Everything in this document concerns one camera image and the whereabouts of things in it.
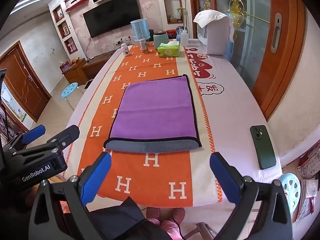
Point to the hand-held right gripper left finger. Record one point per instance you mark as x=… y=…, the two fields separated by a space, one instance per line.
x=96 y=178

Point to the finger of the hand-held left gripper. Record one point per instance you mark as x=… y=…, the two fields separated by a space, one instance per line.
x=35 y=132
x=67 y=133

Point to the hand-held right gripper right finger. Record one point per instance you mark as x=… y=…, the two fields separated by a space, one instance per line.
x=225 y=178

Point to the purple towel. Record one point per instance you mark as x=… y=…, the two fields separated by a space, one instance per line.
x=155 y=105

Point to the blue round stool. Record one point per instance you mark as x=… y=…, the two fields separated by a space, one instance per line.
x=69 y=90

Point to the dark green smartphone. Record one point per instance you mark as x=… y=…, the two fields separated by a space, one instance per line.
x=263 y=147

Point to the dark cloth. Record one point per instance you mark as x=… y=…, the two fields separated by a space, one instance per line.
x=125 y=222

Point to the pink slipper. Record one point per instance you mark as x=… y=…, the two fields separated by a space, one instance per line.
x=153 y=213
x=178 y=215

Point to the wooden tv cabinet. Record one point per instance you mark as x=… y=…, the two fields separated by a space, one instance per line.
x=80 y=71

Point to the orange printed blanket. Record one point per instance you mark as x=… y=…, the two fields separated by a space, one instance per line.
x=160 y=180

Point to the red box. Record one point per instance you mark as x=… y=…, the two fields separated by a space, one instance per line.
x=65 y=67

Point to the light blue heart stool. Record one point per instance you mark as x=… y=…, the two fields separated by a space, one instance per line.
x=291 y=187

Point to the white printed tablecloth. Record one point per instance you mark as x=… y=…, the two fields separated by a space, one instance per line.
x=237 y=110

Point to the pile of packages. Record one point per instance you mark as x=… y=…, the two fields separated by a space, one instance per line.
x=310 y=180

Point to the white pill bottle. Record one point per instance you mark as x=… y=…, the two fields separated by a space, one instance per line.
x=124 y=50

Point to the small glass jar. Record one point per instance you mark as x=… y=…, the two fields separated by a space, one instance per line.
x=143 y=47

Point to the blue water bottle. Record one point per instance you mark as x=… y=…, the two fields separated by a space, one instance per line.
x=140 y=30

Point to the black television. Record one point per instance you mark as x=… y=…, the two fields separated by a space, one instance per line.
x=112 y=15

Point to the green tissue box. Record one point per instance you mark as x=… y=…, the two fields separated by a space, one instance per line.
x=168 y=51

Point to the teal jar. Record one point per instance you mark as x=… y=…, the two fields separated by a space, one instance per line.
x=160 y=40

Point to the sliding wooden glass door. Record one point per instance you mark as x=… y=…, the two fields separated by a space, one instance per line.
x=285 y=55

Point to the white appliance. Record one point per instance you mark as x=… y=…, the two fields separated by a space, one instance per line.
x=216 y=37

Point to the red container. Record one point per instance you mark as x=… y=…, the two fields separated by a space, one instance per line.
x=171 y=35

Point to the white plastic bottle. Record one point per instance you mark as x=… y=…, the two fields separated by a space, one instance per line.
x=184 y=38

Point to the white cloth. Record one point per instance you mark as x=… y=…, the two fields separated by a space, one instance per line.
x=210 y=17

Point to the wall poster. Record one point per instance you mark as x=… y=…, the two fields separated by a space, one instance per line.
x=12 y=105

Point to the red wall shelf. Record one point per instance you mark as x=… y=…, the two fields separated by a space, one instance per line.
x=76 y=5

